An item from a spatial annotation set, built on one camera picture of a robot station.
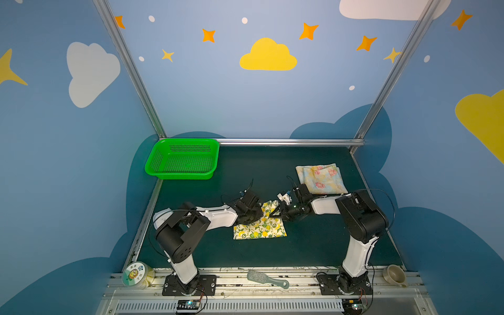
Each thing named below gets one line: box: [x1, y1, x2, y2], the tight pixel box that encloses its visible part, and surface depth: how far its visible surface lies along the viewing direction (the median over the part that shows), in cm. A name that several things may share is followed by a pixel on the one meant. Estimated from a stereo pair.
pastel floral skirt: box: [295, 162, 349, 195], surface depth 108 cm
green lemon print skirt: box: [232, 200, 288, 240], surface depth 88 cm
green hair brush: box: [246, 270, 291, 290], surface depth 77 cm
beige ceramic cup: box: [382, 264, 407, 289], surface depth 76 cm
